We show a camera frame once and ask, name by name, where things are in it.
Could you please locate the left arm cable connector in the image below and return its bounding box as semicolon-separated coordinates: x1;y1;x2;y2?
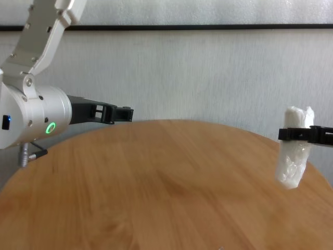
17;141;49;168

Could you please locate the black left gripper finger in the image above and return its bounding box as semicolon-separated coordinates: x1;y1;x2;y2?
89;101;135;125

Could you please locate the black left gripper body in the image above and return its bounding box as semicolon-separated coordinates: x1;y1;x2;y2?
67;95;92;126

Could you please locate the black horizontal wall strip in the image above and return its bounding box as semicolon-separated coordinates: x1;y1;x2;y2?
0;23;333;33

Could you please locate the white plastic-wrapped sandbag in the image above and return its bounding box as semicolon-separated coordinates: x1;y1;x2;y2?
275;105;315;190

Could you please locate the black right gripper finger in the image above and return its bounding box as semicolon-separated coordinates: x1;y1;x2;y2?
277;125;333;146

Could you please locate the silver left camera mount bracket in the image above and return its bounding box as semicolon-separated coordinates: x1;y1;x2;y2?
0;0;69;102

